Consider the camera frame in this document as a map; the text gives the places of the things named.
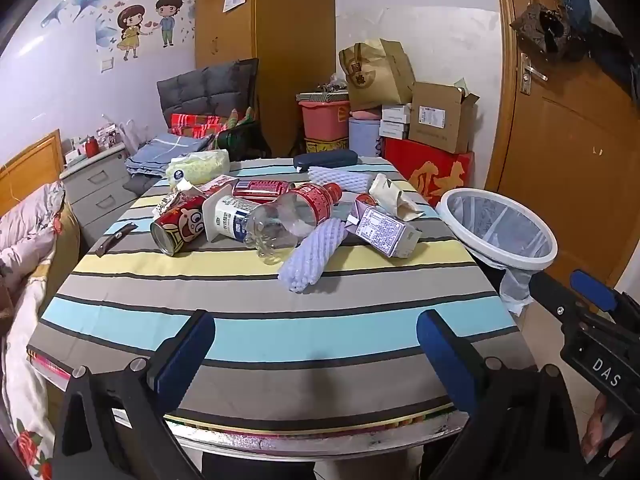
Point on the floral bed quilt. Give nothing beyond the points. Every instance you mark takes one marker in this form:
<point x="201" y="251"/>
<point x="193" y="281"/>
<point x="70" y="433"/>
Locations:
<point x="28" y="238"/>

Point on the pink plastic bin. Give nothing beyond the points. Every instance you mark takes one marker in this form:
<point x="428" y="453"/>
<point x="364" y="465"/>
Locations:
<point x="325" y="121"/>

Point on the pink milk carton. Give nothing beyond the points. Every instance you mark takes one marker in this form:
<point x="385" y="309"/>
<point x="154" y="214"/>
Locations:
<point x="219" y="183"/>

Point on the white small box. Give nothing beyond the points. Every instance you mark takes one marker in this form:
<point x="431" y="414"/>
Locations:
<point x="394" y="130"/>
<point x="399" y="114"/>

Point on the dark blue glasses case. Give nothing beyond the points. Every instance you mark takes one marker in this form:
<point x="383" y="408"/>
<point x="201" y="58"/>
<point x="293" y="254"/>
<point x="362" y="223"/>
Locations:
<point x="326" y="159"/>

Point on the person's right hand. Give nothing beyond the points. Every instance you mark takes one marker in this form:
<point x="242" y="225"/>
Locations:
<point x="602" y="423"/>

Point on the striped tablecloth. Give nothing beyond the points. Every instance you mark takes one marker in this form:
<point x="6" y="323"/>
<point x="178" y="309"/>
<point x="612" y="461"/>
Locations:
<point x="341" y="356"/>

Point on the gold paper bag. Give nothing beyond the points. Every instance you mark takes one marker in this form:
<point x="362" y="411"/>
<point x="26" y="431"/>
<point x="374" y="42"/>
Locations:
<point x="377" y="72"/>

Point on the black bag on chair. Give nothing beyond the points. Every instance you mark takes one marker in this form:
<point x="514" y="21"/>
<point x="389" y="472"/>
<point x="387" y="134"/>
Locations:
<point x="243" y="142"/>

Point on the red gift box gold character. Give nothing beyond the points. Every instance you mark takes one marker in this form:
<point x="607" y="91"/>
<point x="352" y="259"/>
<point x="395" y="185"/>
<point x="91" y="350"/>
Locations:
<point x="431" y="171"/>

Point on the white round trash bin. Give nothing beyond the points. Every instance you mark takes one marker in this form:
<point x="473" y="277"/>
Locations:
<point x="502" y="234"/>

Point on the wooden door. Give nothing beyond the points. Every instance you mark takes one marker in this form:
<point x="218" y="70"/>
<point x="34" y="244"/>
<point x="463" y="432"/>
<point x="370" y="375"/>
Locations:
<point x="569" y="152"/>

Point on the crumpled paper cup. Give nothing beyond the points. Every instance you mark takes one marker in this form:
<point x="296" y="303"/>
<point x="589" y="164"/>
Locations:
<point x="394" y="200"/>

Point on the red soda can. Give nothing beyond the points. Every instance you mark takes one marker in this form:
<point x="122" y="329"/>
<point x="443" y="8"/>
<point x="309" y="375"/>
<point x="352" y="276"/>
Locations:
<point x="261" y="191"/>

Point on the lavender cylindrical container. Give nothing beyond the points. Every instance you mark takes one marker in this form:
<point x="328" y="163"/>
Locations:
<point x="364" y="137"/>

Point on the dark grey quilted cushion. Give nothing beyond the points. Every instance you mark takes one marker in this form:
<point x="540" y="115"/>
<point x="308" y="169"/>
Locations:
<point x="213" y="90"/>

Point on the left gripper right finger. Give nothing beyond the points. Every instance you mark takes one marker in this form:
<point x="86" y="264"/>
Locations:
<point x="456" y="363"/>

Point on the wooden bed headboard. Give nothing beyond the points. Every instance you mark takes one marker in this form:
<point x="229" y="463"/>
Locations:
<point x="40" y="163"/>

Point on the white small box lower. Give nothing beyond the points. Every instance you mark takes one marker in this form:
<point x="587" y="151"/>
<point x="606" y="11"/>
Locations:
<point x="394" y="130"/>

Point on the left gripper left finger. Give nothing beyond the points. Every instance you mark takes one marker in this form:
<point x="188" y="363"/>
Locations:
<point x="177" y="360"/>

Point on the dark bag hanging on door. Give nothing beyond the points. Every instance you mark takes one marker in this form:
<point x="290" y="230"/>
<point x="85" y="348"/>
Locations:
<point x="548" y="32"/>

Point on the purple grape milk carton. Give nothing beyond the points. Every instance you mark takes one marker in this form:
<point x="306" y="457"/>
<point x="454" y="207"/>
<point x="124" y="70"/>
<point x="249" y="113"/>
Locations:
<point x="390" y="236"/>

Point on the silver door handle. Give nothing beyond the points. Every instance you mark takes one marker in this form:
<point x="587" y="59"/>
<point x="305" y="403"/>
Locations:
<point x="529" y="73"/>

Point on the yellow tissue pack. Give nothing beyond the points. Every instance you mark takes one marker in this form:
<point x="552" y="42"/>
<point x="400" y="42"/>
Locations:
<point x="198" y="168"/>

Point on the white foam net sleeve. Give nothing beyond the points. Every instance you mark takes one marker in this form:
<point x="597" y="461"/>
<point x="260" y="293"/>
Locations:
<point x="304" y="267"/>

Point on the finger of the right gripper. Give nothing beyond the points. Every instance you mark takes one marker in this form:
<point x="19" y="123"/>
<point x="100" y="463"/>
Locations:
<point x="552" y="295"/>
<point x="593" y="290"/>

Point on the yellow patterned box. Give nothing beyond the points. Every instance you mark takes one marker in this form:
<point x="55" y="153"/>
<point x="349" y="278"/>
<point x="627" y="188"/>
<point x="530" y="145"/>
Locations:
<point x="319" y="146"/>

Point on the red plaid blanket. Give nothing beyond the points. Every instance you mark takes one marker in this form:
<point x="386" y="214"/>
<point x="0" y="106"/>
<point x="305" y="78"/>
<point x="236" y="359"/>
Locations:
<point x="200" y="126"/>

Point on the white small box upper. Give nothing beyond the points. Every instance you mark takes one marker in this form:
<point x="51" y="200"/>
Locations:
<point x="399" y="114"/>

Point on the folded blue cloth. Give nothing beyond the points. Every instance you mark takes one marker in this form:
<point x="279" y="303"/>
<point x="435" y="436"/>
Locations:
<point x="154" y="157"/>

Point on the open cardboard box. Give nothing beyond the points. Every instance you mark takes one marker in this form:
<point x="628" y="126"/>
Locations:
<point x="442" y="116"/>

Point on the clear plastic bottle red label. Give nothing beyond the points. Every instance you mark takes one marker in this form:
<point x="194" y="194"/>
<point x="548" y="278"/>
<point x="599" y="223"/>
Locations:
<point x="275" y="229"/>

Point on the grey drawer cabinet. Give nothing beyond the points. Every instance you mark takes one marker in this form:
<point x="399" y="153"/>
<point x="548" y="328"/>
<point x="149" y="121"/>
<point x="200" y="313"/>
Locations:
<point x="96" y="191"/>

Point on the red cartoon drink can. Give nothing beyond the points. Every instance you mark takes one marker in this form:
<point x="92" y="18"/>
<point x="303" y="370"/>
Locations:
<point x="177" y="227"/>

